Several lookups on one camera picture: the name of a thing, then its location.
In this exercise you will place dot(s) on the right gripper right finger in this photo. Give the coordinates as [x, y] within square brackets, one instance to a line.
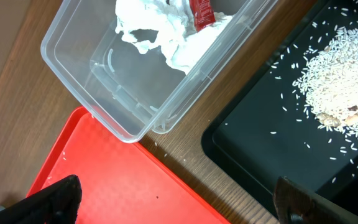
[297, 205]

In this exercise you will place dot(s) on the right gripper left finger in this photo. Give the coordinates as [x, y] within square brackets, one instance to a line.
[56, 204]

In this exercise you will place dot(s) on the food scraps and rice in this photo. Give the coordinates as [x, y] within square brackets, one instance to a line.
[310, 98]

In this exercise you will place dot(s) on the white napkin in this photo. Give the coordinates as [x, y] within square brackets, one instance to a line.
[170, 25]

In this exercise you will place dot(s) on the red snack wrapper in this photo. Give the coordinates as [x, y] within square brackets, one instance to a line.
[203, 13]

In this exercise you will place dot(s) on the black waste tray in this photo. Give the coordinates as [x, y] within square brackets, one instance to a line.
[233, 140]

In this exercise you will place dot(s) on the red serving tray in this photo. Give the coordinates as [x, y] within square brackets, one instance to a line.
[121, 183]

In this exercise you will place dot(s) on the clear plastic bin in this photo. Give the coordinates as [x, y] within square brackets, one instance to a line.
[128, 92]

